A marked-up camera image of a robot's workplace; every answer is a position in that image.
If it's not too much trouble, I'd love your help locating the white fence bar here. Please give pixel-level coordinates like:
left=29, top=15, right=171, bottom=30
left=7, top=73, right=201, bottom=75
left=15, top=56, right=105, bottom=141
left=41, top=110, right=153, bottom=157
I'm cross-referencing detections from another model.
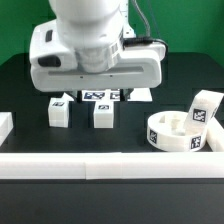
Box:
left=0, top=152, right=224, bottom=180
left=0, top=112, right=13, bottom=146
left=206, top=117, right=224, bottom=152

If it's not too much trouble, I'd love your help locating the white front fence bar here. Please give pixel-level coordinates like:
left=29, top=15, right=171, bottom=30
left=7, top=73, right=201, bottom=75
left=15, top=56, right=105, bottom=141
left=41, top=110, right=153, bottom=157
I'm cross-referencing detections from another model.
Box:
left=0, top=152, right=224, bottom=180

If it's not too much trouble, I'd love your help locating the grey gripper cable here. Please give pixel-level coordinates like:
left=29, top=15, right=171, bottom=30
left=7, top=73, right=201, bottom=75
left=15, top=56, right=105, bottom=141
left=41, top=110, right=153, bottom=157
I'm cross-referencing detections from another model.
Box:
left=123, top=0, right=169, bottom=51

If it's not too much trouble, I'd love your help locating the white left fence bar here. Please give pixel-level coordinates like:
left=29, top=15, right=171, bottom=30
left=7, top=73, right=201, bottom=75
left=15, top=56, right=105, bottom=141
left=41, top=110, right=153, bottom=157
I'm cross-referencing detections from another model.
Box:
left=0, top=112, right=13, bottom=146

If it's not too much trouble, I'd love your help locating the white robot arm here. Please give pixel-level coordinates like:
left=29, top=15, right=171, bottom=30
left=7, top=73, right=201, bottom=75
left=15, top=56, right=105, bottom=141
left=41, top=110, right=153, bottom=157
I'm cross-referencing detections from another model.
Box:
left=29, top=0, right=166, bottom=92

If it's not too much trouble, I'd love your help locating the white round stool seat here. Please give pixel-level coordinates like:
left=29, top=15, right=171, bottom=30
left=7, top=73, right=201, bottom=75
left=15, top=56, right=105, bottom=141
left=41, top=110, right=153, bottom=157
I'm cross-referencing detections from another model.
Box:
left=147, top=111, right=206, bottom=152

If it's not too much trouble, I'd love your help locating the white right fence bar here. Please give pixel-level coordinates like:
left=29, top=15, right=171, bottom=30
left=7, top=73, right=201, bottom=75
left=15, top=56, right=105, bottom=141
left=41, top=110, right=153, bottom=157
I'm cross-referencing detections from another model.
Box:
left=206, top=117, right=224, bottom=152

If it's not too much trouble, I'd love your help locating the white sheet with markers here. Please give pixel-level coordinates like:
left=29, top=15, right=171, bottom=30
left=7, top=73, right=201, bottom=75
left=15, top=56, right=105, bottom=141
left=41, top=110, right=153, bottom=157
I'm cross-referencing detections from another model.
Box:
left=62, top=88, right=152, bottom=102

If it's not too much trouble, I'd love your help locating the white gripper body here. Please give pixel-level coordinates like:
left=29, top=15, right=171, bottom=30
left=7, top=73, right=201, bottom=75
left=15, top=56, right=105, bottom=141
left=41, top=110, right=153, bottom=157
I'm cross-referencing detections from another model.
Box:
left=29, top=19, right=166, bottom=92

